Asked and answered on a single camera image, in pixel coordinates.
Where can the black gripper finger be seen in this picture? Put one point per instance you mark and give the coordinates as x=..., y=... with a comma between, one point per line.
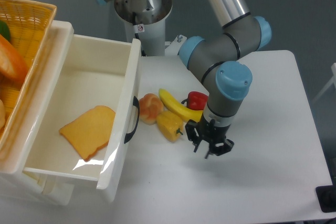
x=219, y=148
x=192, y=134

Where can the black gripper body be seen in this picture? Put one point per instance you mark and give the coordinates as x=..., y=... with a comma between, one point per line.
x=209, y=132

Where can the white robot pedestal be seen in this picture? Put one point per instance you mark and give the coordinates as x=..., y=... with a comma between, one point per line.
x=153, y=39

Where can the yellow banana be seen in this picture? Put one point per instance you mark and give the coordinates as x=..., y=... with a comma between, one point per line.
x=179, y=109

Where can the white frame at right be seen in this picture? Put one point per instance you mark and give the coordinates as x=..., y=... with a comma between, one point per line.
x=327, y=86

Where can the yellow wicker basket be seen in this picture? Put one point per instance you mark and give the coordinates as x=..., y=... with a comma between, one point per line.
x=29, y=23

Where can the yellow bell pepper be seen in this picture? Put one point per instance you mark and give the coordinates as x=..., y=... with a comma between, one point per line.
x=170, y=125

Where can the orange bread roll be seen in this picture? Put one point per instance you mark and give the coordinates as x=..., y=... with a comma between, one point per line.
x=150, y=107

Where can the white drawer cabinet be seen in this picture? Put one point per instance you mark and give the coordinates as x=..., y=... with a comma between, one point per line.
x=13, y=182

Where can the red bell pepper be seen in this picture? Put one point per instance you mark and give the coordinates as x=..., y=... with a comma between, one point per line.
x=195, y=100

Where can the black device at edge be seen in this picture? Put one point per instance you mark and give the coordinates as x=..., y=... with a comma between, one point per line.
x=326, y=198

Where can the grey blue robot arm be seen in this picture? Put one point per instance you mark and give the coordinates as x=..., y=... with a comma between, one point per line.
x=214, y=64

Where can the green toy vegetable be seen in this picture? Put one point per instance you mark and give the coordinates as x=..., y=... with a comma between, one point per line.
x=5, y=31

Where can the orange toast slice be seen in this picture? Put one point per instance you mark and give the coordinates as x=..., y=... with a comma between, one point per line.
x=90, y=132

